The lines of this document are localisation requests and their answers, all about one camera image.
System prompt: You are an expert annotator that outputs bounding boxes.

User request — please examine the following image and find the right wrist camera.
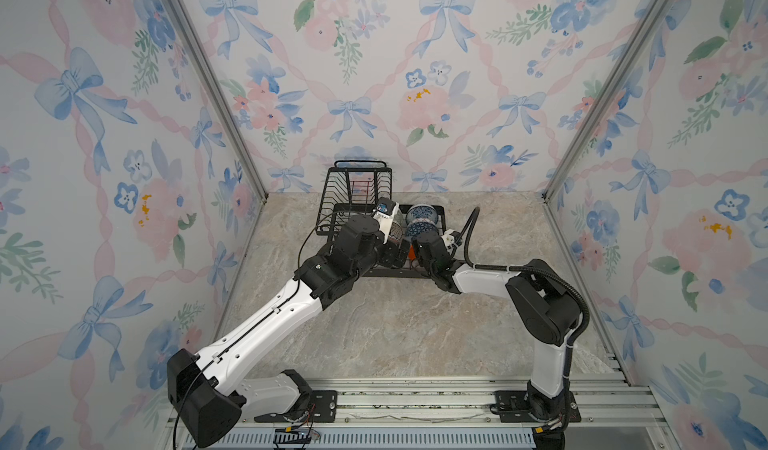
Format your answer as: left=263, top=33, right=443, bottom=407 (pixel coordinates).
left=441, top=229, right=462, bottom=251

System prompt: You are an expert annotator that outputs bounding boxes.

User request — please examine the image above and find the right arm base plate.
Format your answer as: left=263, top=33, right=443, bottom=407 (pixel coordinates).
left=490, top=390, right=582, bottom=425

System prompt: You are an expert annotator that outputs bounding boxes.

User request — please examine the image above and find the aluminium corner post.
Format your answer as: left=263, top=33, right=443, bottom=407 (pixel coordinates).
left=161, top=0, right=268, bottom=204
left=542, top=0, right=691, bottom=202

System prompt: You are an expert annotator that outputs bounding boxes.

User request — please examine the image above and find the green geometric pattern bowl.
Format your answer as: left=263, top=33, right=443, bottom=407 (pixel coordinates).
left=388, top=208, right=405, bottom=245

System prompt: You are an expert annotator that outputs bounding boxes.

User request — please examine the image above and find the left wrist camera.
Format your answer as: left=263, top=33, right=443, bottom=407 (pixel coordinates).
left=373, top=197, right=399, bottom=235

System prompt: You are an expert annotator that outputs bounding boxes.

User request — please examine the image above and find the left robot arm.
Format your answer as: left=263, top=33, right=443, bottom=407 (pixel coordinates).
left=167, top=211, right=408, bottom=448

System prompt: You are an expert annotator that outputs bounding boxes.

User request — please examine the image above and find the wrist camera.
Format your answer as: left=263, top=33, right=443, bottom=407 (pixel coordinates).
left=441, top=229, right=462, bottom=251
left=373, top=197, right=399, bottom=235

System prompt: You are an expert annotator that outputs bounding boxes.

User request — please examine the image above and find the blue triangle pattern bowl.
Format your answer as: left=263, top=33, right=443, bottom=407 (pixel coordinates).
left=406, top=219, right=439, bottom=238

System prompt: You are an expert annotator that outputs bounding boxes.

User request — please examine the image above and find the black wire dish rack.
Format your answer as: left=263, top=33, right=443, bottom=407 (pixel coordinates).
left=315, top=158, right=447, bottom=279

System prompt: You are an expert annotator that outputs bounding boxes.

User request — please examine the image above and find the blue floral bowl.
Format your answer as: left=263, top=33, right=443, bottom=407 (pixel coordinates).
left=406, top=204, right=438, bottom=224

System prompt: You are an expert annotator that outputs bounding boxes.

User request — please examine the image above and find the aluminium mounting rail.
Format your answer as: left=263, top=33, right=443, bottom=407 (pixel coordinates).
left=214, top=372, right=679, bottom=449

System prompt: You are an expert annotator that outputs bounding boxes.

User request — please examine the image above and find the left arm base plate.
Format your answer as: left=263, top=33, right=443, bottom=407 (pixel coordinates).
left=253, top=390, right=338, bottom=424

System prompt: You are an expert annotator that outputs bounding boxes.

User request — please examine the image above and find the right aluminium corner post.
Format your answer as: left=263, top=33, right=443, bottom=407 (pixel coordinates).
left=542, top=0, right=691, bottom=202

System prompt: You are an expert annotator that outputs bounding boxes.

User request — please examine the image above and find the left aluminium corner post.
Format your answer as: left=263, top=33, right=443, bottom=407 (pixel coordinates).
left=161, top=0, right=268, bottom=204

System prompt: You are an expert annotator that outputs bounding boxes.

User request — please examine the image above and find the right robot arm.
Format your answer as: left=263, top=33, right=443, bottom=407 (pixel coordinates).
left=413, top=231, right=590, bottom=435

